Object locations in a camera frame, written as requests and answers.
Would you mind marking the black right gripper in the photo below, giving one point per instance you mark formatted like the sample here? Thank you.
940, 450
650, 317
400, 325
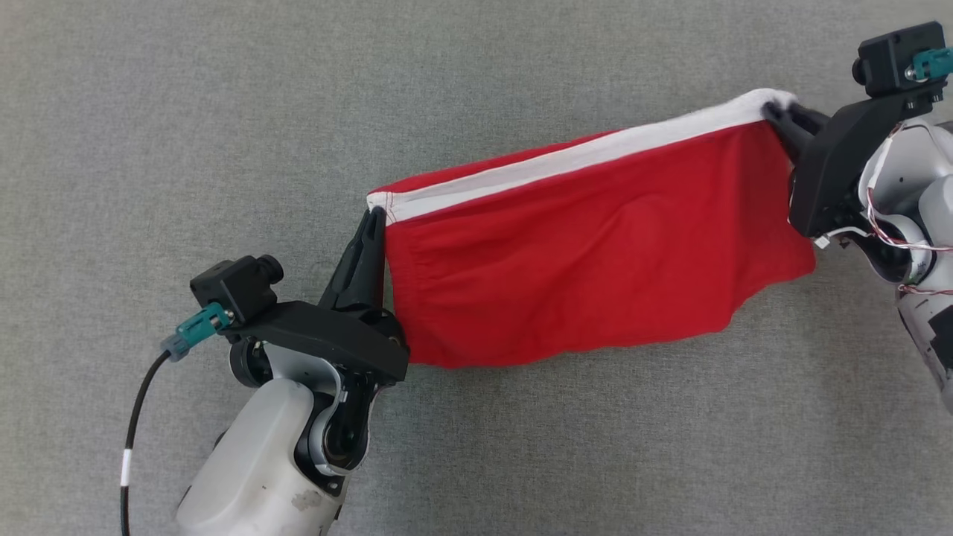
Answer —
830, 171

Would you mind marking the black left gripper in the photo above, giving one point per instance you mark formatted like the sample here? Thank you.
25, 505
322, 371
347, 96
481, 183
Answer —
327, 331

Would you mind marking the red shirt with white sleeves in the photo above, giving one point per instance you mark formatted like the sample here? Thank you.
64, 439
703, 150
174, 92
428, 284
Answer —
581, 260

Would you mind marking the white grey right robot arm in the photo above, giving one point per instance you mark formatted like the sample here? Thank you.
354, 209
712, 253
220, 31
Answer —
934, 201

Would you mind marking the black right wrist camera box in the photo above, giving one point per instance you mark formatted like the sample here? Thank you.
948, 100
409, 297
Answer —
890, 59

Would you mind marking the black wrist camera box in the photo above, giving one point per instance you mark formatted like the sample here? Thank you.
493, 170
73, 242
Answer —
234, 286
890, 59

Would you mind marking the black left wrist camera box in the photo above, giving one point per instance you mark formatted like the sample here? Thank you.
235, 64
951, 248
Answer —
234, 286

